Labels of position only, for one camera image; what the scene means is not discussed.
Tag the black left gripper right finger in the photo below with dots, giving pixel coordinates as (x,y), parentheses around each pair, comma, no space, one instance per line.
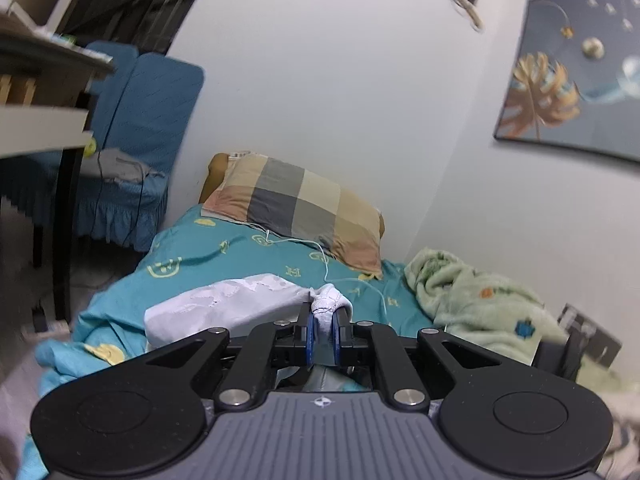
(341,336)

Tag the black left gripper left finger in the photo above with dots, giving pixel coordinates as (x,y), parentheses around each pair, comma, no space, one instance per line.
(305,336)

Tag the white garment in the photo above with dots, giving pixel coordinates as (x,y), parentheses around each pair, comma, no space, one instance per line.
(238,306)

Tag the checkered pillow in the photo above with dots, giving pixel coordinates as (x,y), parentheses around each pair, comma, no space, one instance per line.
(294,202)

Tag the teal patterned bed sheet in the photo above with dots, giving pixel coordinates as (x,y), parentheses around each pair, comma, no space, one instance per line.
(199,251)

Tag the light green fleece blanket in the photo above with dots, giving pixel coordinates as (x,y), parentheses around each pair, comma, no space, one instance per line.
(488,309)

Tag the grey cloth on chair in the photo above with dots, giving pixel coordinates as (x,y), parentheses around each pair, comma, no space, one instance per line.
(114,165)

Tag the blue covered sofa chair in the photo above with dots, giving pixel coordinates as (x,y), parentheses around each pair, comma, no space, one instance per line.
(143,109)

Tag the wooden desk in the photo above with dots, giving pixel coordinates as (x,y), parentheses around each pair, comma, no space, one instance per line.
(46,106)

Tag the dark window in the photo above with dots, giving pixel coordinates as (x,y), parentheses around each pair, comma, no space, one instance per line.
(149,25)

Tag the grey wall socket plate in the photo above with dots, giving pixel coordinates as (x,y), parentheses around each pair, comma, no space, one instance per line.
(599,344)

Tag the leaf wall painting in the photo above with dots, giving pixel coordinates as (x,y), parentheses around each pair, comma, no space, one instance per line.
(575,79)

